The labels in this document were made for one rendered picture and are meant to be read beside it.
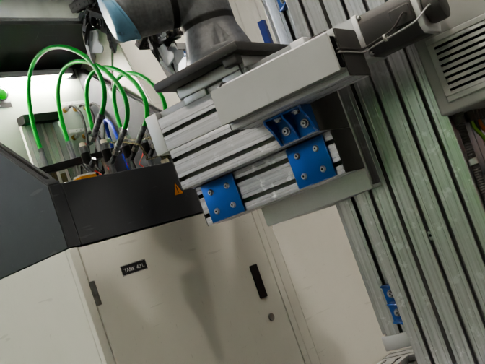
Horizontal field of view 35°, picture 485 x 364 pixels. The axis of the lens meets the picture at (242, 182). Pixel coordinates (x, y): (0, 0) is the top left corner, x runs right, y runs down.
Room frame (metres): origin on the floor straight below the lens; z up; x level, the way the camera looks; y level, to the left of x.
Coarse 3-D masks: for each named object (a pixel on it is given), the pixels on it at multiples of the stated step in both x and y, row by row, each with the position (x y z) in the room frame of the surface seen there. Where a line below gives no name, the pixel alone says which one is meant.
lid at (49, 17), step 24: (0, 0) 2.28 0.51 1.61; (24, 0) 2.35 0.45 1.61; (48, 0) 2.41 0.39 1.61; (72, 0) 2.49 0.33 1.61; (0, 24) 2.33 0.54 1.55; (24, 24) 2.40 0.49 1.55; (48, 24) 2.47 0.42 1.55; (72, 24) 2.54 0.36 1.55; (0, 48) 2.40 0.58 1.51; (24, 48) 2.47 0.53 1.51
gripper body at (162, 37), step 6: (174, 30) 2.18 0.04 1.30; (180, 30) 2.18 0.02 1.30; (150, 36) 2.20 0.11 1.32; (156, 36) 2.19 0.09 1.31; (162, 36) 2.15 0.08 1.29; (168, 36) 2.16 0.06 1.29; (174, 36) 2.18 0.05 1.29; (180, 36) 2.20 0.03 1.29; (156, 42) 2.19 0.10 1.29; (162, 42) 2.19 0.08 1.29; (168, 42) 2.21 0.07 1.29
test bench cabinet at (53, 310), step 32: (160, 224) 2.10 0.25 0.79; (256, 224) 2.35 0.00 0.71; (64, 256) 1.85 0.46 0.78; (0, 288) 2.06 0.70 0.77; (32, 288) 1.96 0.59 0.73; (64, 288) 1.88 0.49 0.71; (0, 320) 2.09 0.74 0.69; (32, 320) 1.99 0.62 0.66; (64, 320) 1.91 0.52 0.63; (96, 320) 1.85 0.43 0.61; (0, 352) 2.12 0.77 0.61; (32, 352) 2.02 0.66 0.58; (64, 352) 1.93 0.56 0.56; (96, 352) 1.85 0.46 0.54
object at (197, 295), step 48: (144, 240) 2.01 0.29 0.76; (192, 240) 2.14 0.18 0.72; (240, 240) 2.28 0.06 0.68; (96, 288) 1.86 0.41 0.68; (144, 288) 1.98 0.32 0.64; (192, 288) 2.09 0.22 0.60; (240, 288) 2.23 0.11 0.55; (144, 336) 1.94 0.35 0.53; (192, 336) 2.05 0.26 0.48; (240, 336) 2.18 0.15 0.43; (288, 336) 2.33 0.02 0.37
